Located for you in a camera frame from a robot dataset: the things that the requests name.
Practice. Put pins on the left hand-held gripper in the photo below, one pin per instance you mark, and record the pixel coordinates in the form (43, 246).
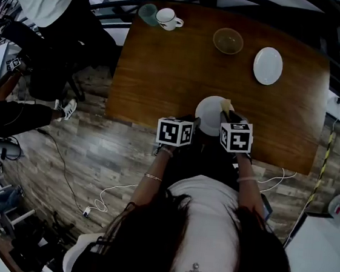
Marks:
(173, 132)

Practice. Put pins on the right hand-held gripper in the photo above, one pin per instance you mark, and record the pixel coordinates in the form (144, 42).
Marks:
(236, 138)

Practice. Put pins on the big white plate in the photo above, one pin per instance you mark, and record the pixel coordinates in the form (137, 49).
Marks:
(268, 65)
(209, 112)

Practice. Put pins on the person's right forearm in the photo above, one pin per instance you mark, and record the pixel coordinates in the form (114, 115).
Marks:
(247, 193)

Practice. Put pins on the person's left forearm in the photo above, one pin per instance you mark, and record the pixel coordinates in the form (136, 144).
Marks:
(153, 176)

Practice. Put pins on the person's black trousers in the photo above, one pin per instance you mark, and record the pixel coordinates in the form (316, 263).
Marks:
(197, 166)

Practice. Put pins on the pink wristband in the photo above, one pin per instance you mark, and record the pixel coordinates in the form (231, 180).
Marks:
(247, 179)

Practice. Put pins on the beige bowl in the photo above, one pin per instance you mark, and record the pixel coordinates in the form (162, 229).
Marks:
(228, 41)

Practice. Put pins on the dark phone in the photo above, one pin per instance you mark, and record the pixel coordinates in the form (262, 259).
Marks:
(266, 207)

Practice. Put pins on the yellow black striped tape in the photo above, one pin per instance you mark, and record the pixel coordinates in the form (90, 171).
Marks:
(327, 150)

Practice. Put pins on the person's white shirt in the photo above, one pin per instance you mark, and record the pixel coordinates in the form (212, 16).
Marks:
(214, 229)

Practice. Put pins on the white sheet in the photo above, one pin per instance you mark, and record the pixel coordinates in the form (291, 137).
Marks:
(338, 107)

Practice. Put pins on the white mug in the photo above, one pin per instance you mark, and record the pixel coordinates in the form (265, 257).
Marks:
(166, 19)

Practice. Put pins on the translucent green cup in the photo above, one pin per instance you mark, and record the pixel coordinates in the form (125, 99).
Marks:
(147, 14)

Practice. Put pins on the white charger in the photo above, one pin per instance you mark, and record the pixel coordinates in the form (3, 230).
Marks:
(87, 212)

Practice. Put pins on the black office chair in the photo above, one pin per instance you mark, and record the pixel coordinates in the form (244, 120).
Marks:
(51, 82)

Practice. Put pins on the white cabinet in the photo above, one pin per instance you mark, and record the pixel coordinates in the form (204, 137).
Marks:
(320, 265)

